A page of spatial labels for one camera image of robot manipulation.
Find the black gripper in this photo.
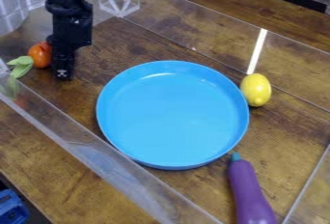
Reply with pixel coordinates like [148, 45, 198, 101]
[45, 0, 92, 80]

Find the orange toy carrot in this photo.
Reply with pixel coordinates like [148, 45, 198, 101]
[8, 42, 52, 79]

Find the blue round plate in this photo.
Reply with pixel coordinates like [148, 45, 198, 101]
[95, 61, 250, 170]

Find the yellow toy lemon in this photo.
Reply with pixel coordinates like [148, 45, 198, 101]
[239, 73, 273, 107]

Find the blue plastic box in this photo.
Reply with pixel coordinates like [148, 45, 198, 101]
[0, 189, 29, 224]

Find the purple toy eggplant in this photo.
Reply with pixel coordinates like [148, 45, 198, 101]
[228, 153, 278, 224]

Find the clear acrylic enclosure wall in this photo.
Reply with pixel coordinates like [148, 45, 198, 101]
[0, 60, 223, 224]

